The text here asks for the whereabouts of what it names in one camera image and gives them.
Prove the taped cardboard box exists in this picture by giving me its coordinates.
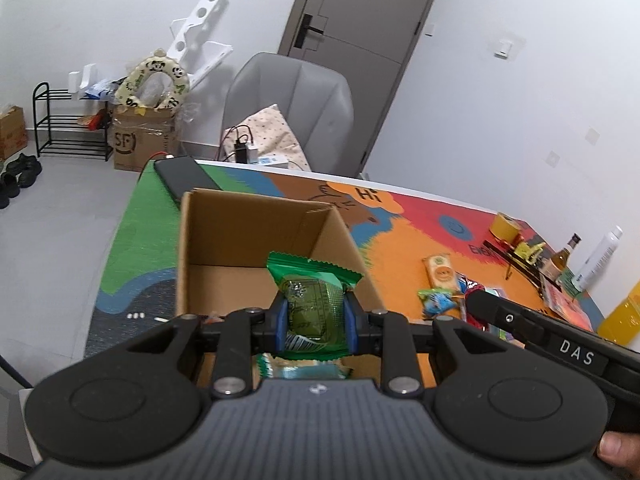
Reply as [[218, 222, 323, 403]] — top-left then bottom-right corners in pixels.
[[112, 102, 181, 172]]

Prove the white plastic rack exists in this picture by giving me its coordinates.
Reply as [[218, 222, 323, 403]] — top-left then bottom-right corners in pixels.
[[167, 0, 234, 89]]

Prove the grey door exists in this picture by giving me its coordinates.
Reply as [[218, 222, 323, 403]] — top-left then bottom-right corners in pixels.
[[278, 0, 449, 179]]

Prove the grey armchair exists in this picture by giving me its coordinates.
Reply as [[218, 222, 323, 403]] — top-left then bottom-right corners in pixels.
[[221, 52, 356, 177]]

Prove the colourful card box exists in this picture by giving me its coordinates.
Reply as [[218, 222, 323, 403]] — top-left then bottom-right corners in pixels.
[[537, 272, 596, 333]]

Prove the dotted beige pillow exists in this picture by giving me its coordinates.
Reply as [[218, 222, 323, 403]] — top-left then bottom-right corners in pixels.
[[223, 104, 312, 171]]

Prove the amber glass bottle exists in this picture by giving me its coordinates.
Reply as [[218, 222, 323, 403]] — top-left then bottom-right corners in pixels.
[[547, 233, 582, 284]]

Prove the black door handle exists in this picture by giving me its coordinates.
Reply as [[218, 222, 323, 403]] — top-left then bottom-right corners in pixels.
[[295, 14, 325, 50]]

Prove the black tablet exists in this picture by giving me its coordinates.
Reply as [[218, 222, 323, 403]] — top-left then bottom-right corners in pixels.
[[153, 156, 224, 206]]

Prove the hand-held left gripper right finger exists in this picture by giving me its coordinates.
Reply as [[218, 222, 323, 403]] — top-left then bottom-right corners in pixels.
[[343, 293, 502, 397]]

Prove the yellow toy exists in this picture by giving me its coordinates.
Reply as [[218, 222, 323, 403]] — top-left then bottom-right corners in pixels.
[[515, 240, 547, 264]]

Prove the black stick stand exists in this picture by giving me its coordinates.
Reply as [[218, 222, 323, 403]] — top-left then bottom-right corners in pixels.
[[482, 239, 551, 291]]

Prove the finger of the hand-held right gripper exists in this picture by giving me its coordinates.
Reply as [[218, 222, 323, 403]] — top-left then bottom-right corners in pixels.
[[464, 287, 549, 347]]

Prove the blue white plastic bag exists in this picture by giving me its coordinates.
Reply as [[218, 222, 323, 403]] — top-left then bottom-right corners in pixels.
[[82, 79, 126, 102]]

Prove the black shoe rack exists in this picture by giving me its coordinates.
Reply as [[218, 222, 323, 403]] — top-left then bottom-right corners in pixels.
[[33, 81, 114, 162]]

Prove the small cardboard box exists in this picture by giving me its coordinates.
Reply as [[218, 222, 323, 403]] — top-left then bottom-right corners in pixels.
[[0, 105, 28, 162]]

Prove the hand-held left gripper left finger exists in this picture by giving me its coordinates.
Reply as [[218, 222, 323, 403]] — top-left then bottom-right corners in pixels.
[[120, 296, 290, 397]]

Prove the tan orange snack packet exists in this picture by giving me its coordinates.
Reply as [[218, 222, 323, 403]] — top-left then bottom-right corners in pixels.
[[422, 255, 462, 294]]

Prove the panda print ring cushion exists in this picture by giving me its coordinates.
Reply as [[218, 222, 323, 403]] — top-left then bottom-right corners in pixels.
[[116, 48, 190, 111]]

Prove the white container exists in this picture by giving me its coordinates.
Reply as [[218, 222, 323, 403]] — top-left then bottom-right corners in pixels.
[[69, 64, 97, 94]]

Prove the green blue snack packet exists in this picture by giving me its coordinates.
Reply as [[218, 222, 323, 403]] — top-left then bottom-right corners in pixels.
[[417, 287, 464, 320]]

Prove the colourful printed table mat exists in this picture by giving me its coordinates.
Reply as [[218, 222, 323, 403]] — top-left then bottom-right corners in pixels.
[[85, 157, 608, 392]]

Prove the white spray bottle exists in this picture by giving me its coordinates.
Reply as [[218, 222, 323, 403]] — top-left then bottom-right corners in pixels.
[[571, 226, 624, 292]]

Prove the orange juice bottle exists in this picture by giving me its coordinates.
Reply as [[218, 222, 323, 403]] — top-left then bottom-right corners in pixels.
[[597, 280, 640, 346]]

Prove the yellow tape roll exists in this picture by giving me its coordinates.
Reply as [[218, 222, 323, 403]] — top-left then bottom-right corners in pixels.
[[489, 212, 522, 244]]

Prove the pale teal snack packet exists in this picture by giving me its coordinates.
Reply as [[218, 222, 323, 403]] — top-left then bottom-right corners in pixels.
[[272, 360, 354, 382]]

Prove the person's right hand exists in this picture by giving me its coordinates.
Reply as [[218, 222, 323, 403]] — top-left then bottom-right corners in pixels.
[[598, 432, 640, 477]]

